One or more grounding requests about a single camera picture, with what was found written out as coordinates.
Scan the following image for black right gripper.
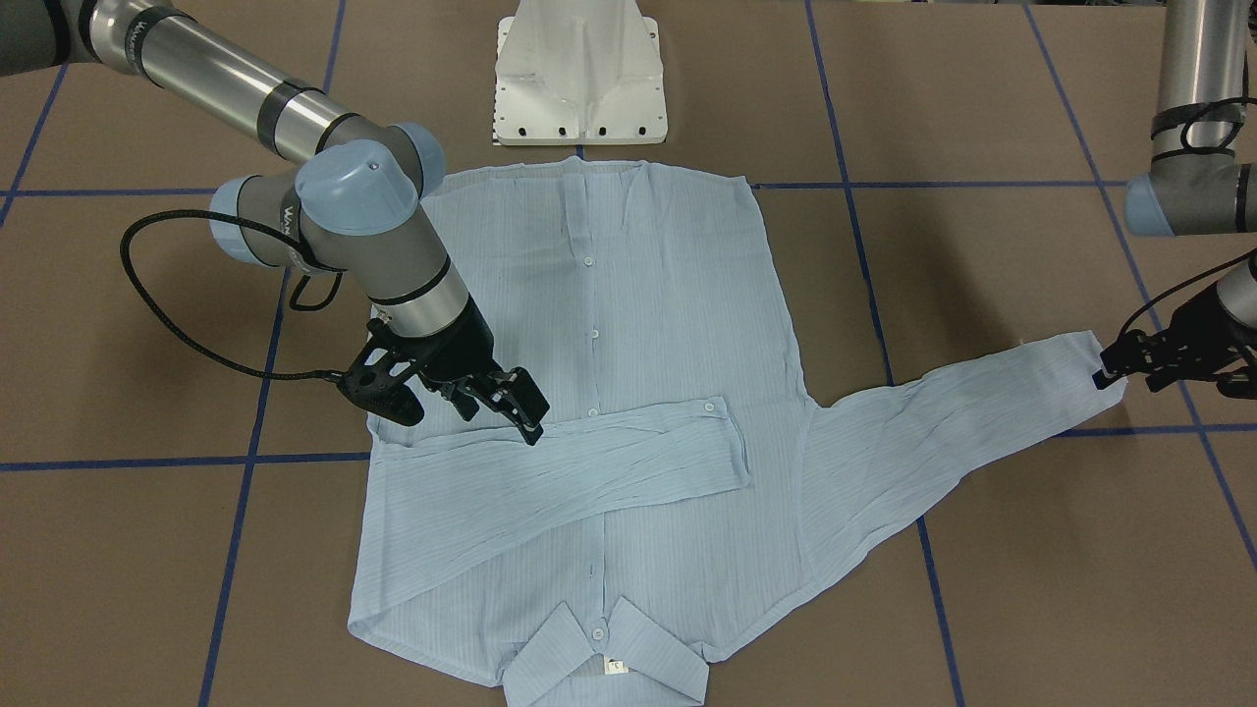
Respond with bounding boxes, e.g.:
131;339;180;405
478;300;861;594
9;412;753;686
380;299;551;447

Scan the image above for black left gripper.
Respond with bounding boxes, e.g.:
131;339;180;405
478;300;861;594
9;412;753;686
1094;286;1256;400

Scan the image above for light blue striped shirt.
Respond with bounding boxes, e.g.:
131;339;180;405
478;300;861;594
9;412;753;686
349;159;1125;706

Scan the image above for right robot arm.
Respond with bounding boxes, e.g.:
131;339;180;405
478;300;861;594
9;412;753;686
3;1;549;447

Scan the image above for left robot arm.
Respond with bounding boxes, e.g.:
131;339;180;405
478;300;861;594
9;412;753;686
1092;1;1256;400

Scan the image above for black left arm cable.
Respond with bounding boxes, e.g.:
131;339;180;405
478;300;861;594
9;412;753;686
1120;252;1257;340

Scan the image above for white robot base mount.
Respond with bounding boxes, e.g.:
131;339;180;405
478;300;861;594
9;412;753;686
491;1;669;146

